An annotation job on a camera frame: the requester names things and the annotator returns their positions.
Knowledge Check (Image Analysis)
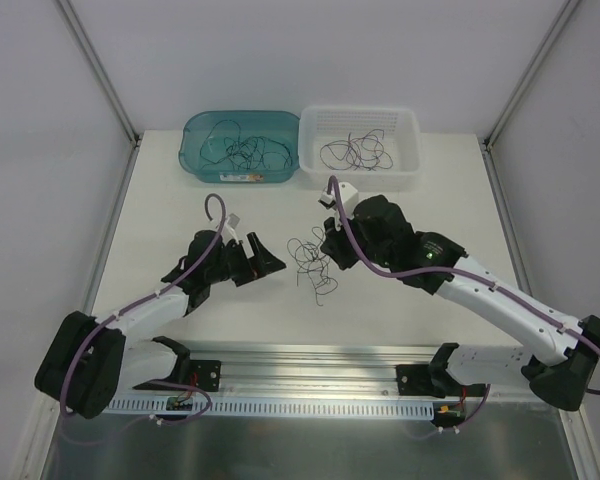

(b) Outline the black purple cable bundle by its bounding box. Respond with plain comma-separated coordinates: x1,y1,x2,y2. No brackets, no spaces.
286,225,339,307

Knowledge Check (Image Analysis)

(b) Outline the thin purple cable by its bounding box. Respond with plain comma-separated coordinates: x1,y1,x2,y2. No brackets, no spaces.
343,129,376,172

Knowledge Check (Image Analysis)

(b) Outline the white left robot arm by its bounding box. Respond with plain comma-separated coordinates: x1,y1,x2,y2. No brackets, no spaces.
34,230,286,419

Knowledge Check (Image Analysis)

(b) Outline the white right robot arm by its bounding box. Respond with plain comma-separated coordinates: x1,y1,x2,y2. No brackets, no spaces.
319,183,600,411

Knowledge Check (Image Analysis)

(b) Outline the white perforated plastic basket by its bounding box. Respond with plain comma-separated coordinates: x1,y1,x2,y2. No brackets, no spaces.
298,105,425,192

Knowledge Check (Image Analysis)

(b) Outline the teal plastic basin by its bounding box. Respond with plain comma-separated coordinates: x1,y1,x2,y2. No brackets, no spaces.
178,110,300,183

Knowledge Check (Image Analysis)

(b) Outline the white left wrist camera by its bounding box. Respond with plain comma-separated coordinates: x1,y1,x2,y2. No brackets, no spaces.
222,213,241,244

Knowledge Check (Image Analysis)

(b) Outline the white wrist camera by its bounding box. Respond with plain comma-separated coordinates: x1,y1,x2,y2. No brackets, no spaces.
222,213,241,244
318,182,359,219

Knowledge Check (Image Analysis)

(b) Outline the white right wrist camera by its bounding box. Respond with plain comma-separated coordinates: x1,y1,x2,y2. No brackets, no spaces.
318,182,359,219

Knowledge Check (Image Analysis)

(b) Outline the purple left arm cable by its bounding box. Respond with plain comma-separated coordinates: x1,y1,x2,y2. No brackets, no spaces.
59,193,227,417

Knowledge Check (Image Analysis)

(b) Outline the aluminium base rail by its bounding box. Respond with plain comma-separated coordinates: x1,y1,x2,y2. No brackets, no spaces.
109,342,556,401

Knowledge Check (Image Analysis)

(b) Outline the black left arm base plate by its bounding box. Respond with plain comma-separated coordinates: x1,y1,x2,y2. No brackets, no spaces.
175,359,222,392

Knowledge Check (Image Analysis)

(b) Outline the white slotted cable duct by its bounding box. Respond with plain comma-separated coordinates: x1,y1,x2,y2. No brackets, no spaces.
104,394,434,421

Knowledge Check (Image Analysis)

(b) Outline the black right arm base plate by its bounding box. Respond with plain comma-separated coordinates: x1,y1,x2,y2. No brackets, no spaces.
395,364,486,399

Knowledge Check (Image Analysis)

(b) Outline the aluminium frame post left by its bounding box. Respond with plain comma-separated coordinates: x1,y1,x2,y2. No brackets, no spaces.
53,0,141,146

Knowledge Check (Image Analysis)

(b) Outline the aluminium frame post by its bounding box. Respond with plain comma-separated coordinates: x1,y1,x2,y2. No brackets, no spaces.
53,0,141,146
483,0,582,152

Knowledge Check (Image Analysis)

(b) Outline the aluminium frame post right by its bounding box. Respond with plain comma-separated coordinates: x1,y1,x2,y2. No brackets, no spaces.
483,0,582,152

